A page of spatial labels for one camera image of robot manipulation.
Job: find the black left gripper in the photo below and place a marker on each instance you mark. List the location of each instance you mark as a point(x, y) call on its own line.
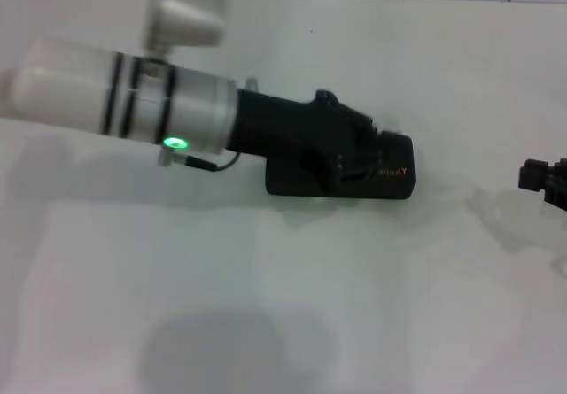
point(283, 124)

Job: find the silver wrist connector stub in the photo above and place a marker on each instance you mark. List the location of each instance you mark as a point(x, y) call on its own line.
point(252, 83)

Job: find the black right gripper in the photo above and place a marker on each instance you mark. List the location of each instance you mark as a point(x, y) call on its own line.
point(559, 186)

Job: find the black glasses case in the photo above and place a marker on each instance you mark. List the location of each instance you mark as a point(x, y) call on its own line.
point(398, 186)

